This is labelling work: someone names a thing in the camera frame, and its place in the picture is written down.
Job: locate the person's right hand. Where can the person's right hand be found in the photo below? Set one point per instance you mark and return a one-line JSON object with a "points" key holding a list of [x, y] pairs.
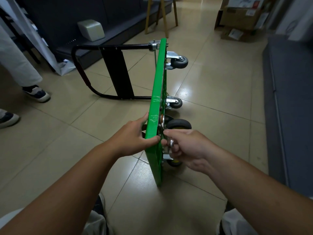
{"points": [[193, 149]]}

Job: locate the person's left hand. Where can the person's left hand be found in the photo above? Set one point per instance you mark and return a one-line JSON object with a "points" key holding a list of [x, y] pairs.
{"points": [[130, 139]]}

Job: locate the green platform trolley deck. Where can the green platform trolley deck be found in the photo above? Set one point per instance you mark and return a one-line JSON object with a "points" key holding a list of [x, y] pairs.
{"points": [[156, 95]]}

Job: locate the person's left forearm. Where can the person's left forearm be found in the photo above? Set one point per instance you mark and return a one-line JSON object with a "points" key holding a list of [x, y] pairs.
{"points": [[61, 200]]}

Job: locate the person's right forearm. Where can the person's right forearm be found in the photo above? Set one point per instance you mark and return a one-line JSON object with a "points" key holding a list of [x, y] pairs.
{"points": [[264, 193]]}

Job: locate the person's dark shoe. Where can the person's dark shoe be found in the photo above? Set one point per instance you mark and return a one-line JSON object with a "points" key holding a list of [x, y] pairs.
{"points": [[228, 205], [99, 205]]}

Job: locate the person's light trousers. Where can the person's light trousers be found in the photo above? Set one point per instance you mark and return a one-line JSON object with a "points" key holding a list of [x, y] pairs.
{"points": [[95, 225]]}

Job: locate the white box on shelf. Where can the white box on shelf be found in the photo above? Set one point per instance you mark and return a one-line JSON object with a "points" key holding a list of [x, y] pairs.
{"points": [[91, 30]]}

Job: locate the wooden stool legs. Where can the wooden stool legs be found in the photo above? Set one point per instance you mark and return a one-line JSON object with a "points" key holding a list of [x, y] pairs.
{"points": [[162, 14]]}

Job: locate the open cardboard box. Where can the open cardboard box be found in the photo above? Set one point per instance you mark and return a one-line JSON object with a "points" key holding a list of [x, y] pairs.
{"points": [[242, 14]]}

